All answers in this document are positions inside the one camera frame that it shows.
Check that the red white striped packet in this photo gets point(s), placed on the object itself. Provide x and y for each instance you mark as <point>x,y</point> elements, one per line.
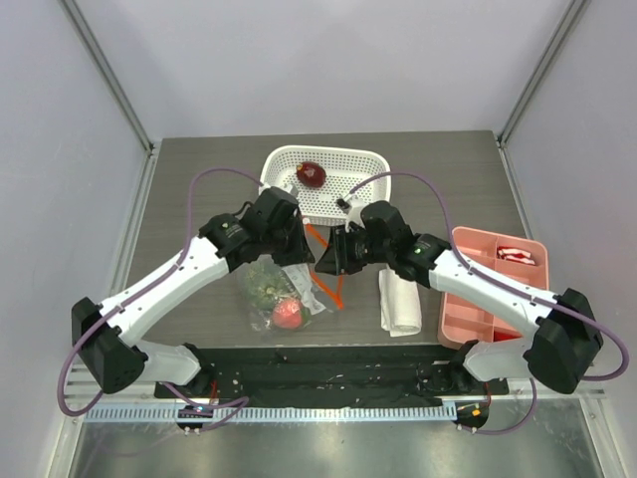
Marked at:
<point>517,255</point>

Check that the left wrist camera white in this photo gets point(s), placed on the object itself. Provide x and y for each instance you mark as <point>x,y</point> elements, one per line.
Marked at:
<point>288,188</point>

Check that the white perforated plastic basket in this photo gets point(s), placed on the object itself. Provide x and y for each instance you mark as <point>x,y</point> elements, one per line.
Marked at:
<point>345,170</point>

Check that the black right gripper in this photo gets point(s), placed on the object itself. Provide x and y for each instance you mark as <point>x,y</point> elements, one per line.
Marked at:
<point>343,250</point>

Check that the white folded towel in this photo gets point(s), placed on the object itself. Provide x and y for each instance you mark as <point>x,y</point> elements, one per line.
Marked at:
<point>400,308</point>

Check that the clear zip top bag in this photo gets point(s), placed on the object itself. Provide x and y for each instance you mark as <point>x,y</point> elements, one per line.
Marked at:
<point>320,297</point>

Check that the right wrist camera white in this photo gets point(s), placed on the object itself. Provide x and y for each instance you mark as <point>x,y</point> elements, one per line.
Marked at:
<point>352,207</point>

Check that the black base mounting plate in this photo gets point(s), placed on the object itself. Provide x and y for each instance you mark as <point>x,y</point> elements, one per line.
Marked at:
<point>338,377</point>

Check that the pink divided tray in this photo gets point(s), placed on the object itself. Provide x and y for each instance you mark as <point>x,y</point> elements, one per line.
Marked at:
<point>461,321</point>

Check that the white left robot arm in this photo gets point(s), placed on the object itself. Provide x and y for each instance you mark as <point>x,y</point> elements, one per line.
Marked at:
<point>109,335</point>

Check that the dark red fake fruit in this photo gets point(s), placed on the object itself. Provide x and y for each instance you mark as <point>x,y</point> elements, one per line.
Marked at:
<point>310,174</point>

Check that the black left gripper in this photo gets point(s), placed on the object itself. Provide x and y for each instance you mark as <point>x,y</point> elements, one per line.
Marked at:
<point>301,253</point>

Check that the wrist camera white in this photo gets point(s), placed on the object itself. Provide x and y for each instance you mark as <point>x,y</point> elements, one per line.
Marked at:
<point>352,207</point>
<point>288,188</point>

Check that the green fake broccoli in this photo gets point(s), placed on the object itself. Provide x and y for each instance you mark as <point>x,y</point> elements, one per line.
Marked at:
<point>265,285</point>

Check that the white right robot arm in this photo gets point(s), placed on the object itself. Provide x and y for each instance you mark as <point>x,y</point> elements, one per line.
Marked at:
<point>557,338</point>

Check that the red fake tomato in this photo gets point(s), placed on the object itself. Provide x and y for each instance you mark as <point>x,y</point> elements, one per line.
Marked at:
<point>288,314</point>

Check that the white slotted cable duct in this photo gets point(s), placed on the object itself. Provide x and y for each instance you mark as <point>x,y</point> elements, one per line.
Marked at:
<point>167,412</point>

